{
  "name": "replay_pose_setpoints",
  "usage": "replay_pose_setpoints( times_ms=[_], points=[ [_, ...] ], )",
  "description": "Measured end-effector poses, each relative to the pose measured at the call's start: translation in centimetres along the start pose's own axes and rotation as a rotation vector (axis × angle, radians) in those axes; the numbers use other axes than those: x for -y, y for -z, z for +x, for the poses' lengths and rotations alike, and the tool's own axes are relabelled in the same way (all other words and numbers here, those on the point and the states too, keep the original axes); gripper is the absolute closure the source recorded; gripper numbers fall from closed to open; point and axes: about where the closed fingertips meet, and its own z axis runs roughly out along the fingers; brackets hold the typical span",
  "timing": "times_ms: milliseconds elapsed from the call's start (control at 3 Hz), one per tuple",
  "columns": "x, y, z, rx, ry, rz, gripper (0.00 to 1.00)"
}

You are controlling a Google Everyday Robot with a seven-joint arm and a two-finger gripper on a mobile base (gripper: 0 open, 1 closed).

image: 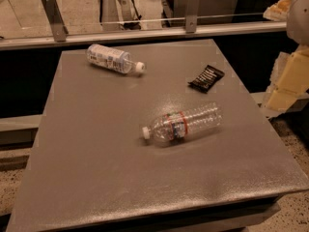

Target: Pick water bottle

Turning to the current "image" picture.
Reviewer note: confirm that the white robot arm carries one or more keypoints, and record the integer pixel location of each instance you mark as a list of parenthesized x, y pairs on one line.
[(298, 21)]

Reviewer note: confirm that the clear bottle red label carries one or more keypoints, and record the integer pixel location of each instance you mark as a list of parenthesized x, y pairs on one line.
[(181, 124)]

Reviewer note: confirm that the bottle with white blue label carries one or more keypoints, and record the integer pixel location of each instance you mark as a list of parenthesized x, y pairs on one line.
[(113, 59)]

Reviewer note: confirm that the black snack wrapper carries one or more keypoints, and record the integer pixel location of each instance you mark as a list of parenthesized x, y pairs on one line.
[(206, 79)]

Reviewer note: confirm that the yellow foam block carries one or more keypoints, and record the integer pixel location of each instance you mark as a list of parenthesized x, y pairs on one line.
[(289, 80)]

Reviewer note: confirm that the right metal bracket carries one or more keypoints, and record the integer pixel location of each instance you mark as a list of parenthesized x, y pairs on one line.
[(191, 15)]

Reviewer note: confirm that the metal bracket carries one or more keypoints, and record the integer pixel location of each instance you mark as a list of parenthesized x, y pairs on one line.
[(57, 25), (191, 15)]

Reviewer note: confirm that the left metal bracket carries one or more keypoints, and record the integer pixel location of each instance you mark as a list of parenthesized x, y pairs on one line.
[(57, 25)]

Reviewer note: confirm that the grey metal rail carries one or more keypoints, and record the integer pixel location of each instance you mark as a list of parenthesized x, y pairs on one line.
[(137, 36)]

